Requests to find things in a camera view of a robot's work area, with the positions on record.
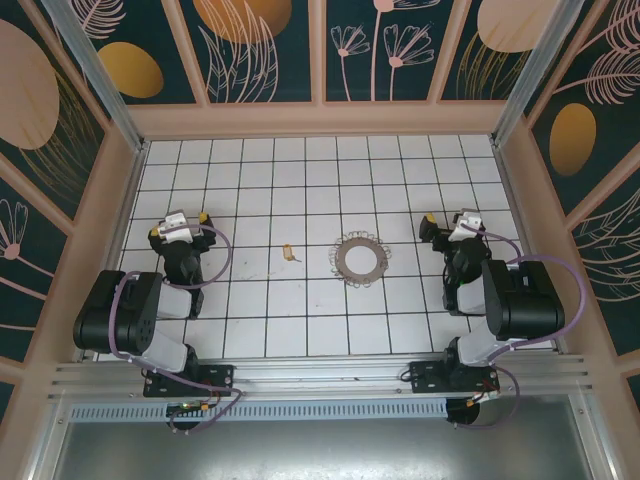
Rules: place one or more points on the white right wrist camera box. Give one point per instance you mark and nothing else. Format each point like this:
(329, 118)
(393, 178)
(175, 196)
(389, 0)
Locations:
(467, 222)

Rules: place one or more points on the aluminium mounting rail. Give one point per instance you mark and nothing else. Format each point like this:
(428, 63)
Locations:
(320, 372)

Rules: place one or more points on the grey metal sheet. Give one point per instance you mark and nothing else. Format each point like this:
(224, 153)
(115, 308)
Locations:
(320, 450)

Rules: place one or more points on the small green circuit board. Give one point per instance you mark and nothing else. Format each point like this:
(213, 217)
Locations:
(187, 406)

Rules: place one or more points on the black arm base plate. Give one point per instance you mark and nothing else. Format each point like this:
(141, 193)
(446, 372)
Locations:
(220, 377)
(425, 377)

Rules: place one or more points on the aluminium frame post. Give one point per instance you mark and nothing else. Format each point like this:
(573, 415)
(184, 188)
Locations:
(530, 70)
(100, 80)

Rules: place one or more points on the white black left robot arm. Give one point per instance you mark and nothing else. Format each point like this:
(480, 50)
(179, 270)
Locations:
(95, 320)

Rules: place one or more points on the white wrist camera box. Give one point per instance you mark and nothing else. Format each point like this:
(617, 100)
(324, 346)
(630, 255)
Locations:
(175, 225)
(467, 222)

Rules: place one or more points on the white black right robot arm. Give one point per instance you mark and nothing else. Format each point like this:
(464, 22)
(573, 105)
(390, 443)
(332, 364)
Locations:
(530, 300)

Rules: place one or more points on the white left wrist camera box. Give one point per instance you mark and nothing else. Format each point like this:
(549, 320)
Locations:
(175, 225)

